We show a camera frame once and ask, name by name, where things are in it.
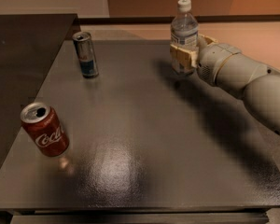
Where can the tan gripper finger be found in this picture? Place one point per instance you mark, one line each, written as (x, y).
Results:
(184, 60)
(204, 41)

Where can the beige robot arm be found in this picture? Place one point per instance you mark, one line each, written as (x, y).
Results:
(256, 84)

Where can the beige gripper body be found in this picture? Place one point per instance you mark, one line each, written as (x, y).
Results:
(215, 61)

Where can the slim Red Bull can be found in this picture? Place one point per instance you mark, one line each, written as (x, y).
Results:
(86, 55)

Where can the clear plastic water bottle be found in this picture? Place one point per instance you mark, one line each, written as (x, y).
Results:
(184, 27)

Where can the red Coca-Cola can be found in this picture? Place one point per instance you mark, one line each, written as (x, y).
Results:
(42, 124)

